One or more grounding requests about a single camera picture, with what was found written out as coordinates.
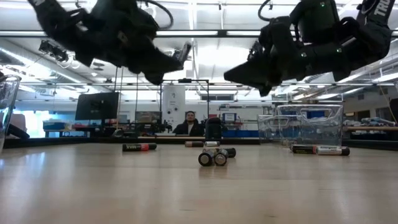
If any blue crate row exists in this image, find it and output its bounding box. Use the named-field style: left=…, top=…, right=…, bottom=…
left=222, top=129, right=259, bottom=138

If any black aluminium table frame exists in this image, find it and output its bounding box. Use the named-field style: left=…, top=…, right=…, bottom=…
left=2, top=136, right=398, bottom=151

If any black red Energizer MAX battery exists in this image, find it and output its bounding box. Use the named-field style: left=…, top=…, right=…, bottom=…
left=122, top=142, right=149, bottom=152

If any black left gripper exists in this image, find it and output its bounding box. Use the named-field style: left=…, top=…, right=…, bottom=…
left=73, top=0, right=183, bottom=85

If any thin black gantry frame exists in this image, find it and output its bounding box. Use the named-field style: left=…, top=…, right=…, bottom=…
left=160, top=78, right=210, bottom=125

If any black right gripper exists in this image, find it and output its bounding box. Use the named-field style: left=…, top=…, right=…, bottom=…
left=223, top=17, right=352, bottom=96

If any blue storage bin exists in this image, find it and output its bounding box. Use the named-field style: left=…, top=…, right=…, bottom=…
left=43, top=120, right=68, bottom=131

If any white cylindrical column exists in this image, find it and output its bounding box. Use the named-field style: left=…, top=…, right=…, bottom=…
left=162, top=85, right=187, bottom=130

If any person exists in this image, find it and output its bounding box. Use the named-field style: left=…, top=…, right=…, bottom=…
left=172, top=111, right=206, bottom=137

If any black rounded chair back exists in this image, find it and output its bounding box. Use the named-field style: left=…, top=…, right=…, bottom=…
left=205, top=117, right=223, bottom=140

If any clear plastic bin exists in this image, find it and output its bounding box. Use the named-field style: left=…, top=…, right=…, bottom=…
left=0, top=74, right=22, bottom=153
left=257, top=104, right=345, bottom=147

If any black display monitor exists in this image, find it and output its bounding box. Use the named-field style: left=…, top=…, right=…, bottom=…
left=75, top=91, right=120, bottom=121

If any black overhead crossbar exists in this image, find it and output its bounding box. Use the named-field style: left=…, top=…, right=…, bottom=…
left=0, top=30, right=398, bottom=39

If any wooden workbench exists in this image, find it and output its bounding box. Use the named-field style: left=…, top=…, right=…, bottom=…
left=343, top=126, right=398, bottom=131

